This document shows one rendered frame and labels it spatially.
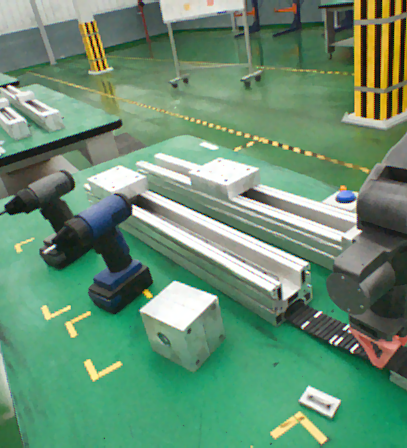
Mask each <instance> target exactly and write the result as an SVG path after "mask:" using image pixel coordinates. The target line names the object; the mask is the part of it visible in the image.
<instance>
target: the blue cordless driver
mask: <svg viewBox="0 0 407 448"><path fill-rule="evenodd" d="M132 214H133V205H132V202H131V201H130V200H129V199H128V197H127V196H125V195H124V194H123V193H121V192H115V193H114V194H112V195H110V196H108V197H106V198H104V199H103V200H102V201H98V202H97V203H95V204H93V205H92V206H91V207H89V208H87V209H86V210H84V211H81V212H80V213H78V214H76V215H75V216H74V218H71V219H70V220H69V221H67V222H64V223H62V224H63V225H62V229H61V230H60V231H59V232H58V233H57V234H56V235H55V236H54V237H53V238H52V239H51V243H52V245H53V246H51V247H49V249H47V250H45V251H44V252H42V254H44V255H45V254H48V253H49V252H50V251H52V250H53V249H56V250H57V251H58V252H64V251H67V250H70V249H72V248H77V249H81V248H82V247H83V246H85V245H87V244H88V243H91V245H92V247H93V249H94V250H95V252H96V254H101V255H102V259H103V261H104V262H105V264H106V265H107V267H106V268H105V269H103V270H102V271H101V272H100V273H99V274H97V275H95V276H93V282H94V283H93V284H92V285H91V286H89V290H88V294H89V296H90V298H91V299H92V301H93V303H94V305H95V306H97V307H102V308H103V309H105V310H107V311H109V312H111V313H113V314H117V313H118V312H119V311H120V310H122V309H123V307H125V306H127V305H128V304H129V303H130V302H131V301H133V300H134V298H135V297H137V296H139V295H140V294H141V293H143V292H144V291H145V289H146V288H148V287H149V286H150V285H152V284H153V279H152V276H151V273H150V270H149V267H148V266H147V265H145V264H141V262H140V261H138V260H135V259H133V258H132V256H131V255H130V254H129V252H130V248H129V246H128V244H127V243H126V241H125V239H124V237H123V233H122V232H121V230H120V228H115V227H116V226H117V225H119V224H120V223H122V222H124V221H126V220H127V219H128V218H129V217H130V216H132Z"/></svg>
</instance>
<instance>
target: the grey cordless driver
mask: <svg viewBox="0 0 407 448"><path fill-rule="evenodd" d="M74 188H75V181H74V179H73V177H72V176H71V174H70V172H68V171H67V170H65V169H61V170H59V171H56V172H54V173H52V174H50V175H49V176H47V177H45V178H43V179H39V180H38V181H35V182H33V183H31V184H29V185H27V186H26V187H25V188H24V189H22V190H17V191H16V192H15V193H14V197H13V198H12V199H11V200H10V201H7V202H6V204H5V206H4V207H5V211H1V212H0V216H1V215H3V214H4V213H6V212H7V213H8V214H9V215H15V214H19V213H23V212H25V213H26V214H28V213H30V212H32V211H36V210H37V209H40V208H41V209H40V210H39V212H40V213H41V215H42V216H43V218H44V219H45V220H49V223H50V225H51V226H52V228H53V230H54V231H55V233H53V234H51V235H50V236H49V237H47V238H46V239H44V240H43V243H44V244H45V245H43V246H42V247H40V248H39V254H40V256H41V258H43V259H44V261H45V263H46V264H49V265H51V266H53V267H55V268H58V269H62V268H64V267H65V266H67V265H68V264H70V263H72V262H73V261H75V260H76V259H78V258H79V257H81V255H83V254H86V253H87V252H89V251H90V250H91V249H92V248H93V247H92V245H91V243H88V244H87V245H85V246H83V247H82V248H81V249H77V248H72V249H70V250H67V251H64V252H58V251H57V250H56V249H53V250H52V251H50V252H49V253H48V254H45V255H44V254H42V252H44V251H45V250H47V249H49V247H51V246H53V245H52V243H51V239H52V238H53V237H54V236H55V235H56V234H57V233H58V232H59V231H60V230H61V229H62V225H63V224H62V223H64V222H67V221H69V220H70V219H71V218H74V215H73V214H72V212H71V211H70V208H69V206H68V204H67V202H66V201H65V200H64V199H60V197H62V196H64V195H66V194H68V193H70V191H71V190H74Z"/></svg>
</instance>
